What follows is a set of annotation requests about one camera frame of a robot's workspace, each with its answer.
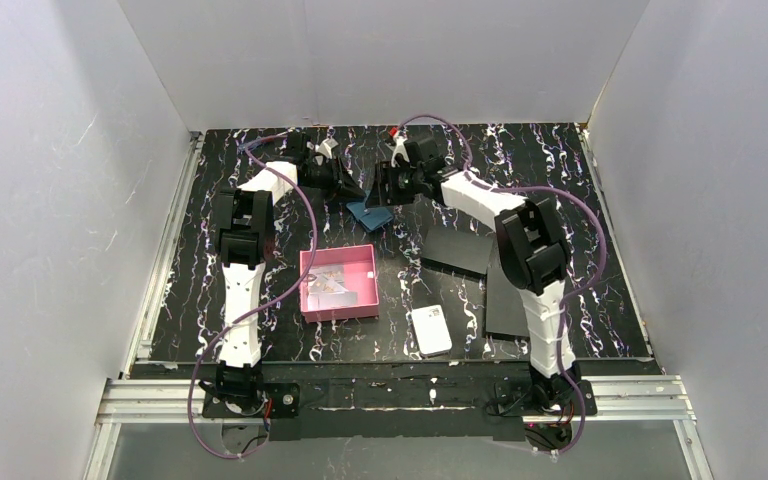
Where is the white small box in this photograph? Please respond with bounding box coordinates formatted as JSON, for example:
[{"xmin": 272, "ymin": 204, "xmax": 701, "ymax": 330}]
[{"xmin": 410, "ymin": 305, "xmax": 453, "ymax": 357}]

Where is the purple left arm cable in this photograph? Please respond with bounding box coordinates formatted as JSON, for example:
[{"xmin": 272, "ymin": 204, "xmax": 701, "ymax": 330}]
[{"xmin": 187, "ymin": 132, "xmax": 320, "ymax": 462}]

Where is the loose VIP card in tray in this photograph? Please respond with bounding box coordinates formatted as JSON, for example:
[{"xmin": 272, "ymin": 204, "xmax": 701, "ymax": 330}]
[{"xmin": 306, "ymin": 264, "xmax": 348, "ymax": 294}]

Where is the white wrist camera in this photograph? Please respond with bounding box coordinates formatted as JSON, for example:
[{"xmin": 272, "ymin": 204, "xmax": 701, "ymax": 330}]
[
  {"xmin": 315, "ymin": 137, "xmax": 339, "ymax": 160},
  {"xmin": 388, "ymin": 127, "xmax": 410, "ymax": 168}
]

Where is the dark grey perforated box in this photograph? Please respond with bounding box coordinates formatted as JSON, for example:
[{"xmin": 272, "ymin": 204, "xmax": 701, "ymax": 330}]
[{"xmin": 420, "ymin": 226, "xmax": 493, "ymax": 278}]

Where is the pink plastic tray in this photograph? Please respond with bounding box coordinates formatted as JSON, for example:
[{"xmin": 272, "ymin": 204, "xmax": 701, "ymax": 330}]
[{"xmin": 299, "ymin": 244, "xmax": 380, "ymax": 323}]

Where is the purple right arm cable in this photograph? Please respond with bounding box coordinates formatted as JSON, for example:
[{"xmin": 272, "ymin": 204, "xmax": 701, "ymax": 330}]
[{"xmin": 397, "ymin": 115, "xmax": 609, "ymax": 458}]

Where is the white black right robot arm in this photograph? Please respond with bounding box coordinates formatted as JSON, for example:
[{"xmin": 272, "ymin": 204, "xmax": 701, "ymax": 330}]
[{"xmin": 365, "ymin": 130, "xmax": 580, "ymax": 410}]

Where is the blue leather card holder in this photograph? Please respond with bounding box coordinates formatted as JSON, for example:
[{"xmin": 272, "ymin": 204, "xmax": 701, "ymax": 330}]
[{"xmin": 346, "ymin": 202, "xmax": 393, "ymax": 233}]

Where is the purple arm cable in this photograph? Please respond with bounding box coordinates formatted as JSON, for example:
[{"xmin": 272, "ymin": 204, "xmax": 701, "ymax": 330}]
[
  {"xmin": 187, "ymin": 132, "xmax": 320, "ymax": 462},
  {"xmin": 397, "ymin": 115, "xmax": 609, "ymax": 458}
]

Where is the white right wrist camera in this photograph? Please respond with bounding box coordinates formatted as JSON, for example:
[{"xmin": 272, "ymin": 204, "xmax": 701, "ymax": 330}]
[{"xmin": 388, "ymin": 127, "xmax": 410, "ymax": 168}]

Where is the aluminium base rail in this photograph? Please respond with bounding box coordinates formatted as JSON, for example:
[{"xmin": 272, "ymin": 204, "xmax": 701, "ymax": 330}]
[{"xmin": 84, "ymin": 375, "xmax": 712, "ymax": 479}]

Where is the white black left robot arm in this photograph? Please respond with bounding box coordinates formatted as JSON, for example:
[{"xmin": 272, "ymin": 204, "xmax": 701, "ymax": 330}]
[{"xmin": 201, "ymin": 131, "xmax": 364, "ymax": 416}]

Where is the flat black rectangular box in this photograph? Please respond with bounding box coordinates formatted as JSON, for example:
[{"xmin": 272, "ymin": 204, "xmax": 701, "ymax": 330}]
[{"xmin": 484, "ymin": 266, "xmax": 530, "ymax": 340}]

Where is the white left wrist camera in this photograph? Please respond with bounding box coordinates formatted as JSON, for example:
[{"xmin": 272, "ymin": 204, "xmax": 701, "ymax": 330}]
[{"xmin": 315, "ymin": 137, "xmax": 339, "ymax": 160}]

